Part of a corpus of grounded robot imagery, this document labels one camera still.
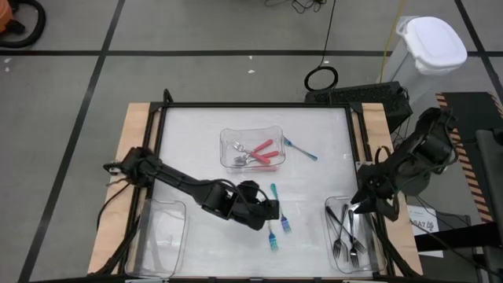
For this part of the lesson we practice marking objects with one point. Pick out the black hazard-striped floor mat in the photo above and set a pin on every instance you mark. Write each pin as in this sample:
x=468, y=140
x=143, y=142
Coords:
x=471, y=114

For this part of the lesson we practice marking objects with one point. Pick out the clear plastic bin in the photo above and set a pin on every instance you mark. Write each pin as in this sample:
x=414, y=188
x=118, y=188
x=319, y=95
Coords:
x=157, y=243
x=369, y=251
x=228, y=137

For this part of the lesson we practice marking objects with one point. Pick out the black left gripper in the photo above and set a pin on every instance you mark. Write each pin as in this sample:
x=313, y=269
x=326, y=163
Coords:
x=251, y=206

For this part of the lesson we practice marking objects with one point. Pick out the wooden table board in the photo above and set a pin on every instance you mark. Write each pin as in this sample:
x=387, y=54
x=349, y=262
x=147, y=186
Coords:
x=133, y=126

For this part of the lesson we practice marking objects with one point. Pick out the iridescent rainbow fork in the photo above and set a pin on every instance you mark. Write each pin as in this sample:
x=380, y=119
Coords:
x=273, y=241
x=285, y=226
x=287, y=142

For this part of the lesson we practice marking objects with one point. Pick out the orange vacuum cleaner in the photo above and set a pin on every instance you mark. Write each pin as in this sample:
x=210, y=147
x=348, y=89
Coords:
x=4, y=15

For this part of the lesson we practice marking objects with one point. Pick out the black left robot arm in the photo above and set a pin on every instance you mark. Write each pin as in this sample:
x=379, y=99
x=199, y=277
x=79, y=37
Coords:
x=177, y=181

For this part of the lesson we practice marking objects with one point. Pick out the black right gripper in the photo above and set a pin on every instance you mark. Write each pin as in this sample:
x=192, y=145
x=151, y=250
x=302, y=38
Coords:
x=383, y=184

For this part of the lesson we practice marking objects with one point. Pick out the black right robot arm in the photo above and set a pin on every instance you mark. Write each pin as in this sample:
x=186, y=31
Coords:
x=428, y=149

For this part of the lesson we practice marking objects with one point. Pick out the white trash can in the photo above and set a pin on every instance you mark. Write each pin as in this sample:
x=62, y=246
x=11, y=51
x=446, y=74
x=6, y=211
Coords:
x=432, y=43

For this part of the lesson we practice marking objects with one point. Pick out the white paper sheet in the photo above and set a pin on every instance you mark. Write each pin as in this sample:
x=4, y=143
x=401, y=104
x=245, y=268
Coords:
x=422, y=220

